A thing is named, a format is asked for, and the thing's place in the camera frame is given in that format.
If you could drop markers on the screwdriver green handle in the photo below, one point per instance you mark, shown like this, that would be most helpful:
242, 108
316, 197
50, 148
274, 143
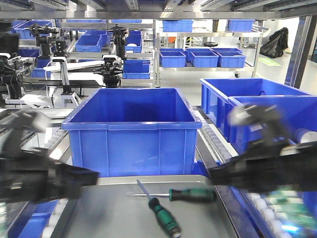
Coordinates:
165, 219
196, 195

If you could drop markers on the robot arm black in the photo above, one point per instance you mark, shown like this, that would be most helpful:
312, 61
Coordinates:
269, 162
32, 175

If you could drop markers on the large steel tray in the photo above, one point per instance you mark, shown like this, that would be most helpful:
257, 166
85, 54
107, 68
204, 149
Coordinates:
114, 209

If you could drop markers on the blue bin centre shelf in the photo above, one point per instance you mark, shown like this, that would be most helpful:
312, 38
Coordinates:
134, 132

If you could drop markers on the blue bin shelf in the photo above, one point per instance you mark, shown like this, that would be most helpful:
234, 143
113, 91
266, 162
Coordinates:
134, 132
219, 96

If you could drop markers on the blue bin right shelf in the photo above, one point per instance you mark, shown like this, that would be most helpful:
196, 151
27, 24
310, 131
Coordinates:
219, 96

